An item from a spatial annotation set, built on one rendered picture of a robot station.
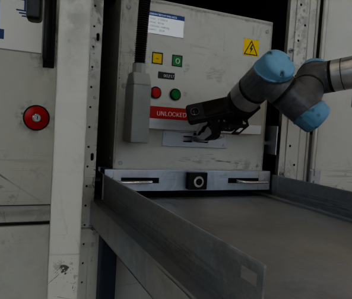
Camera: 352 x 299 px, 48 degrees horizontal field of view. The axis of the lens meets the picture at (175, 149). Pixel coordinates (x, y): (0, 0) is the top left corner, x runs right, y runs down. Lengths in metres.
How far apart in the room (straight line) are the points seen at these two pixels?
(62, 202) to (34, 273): 0.65
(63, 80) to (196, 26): 0.83
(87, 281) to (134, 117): 0.44
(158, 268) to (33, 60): 0.59
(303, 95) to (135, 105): 0.39
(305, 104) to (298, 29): 0.50
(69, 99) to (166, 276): 0.29
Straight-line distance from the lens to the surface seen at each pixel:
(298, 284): 0.59
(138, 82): 0.99
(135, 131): 0.98
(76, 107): 0.40
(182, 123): 1.10
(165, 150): 1.13
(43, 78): 0.99
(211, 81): 1.19
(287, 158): 1.30
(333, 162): 1.41
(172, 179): 1.14
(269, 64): 0.85
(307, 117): 0.89
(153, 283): 0.62
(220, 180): 1.21
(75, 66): 0.40
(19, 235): 1.02
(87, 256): 1.08
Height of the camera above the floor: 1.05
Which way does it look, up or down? 3 degrees down
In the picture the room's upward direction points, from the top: 4 degrees clockwise
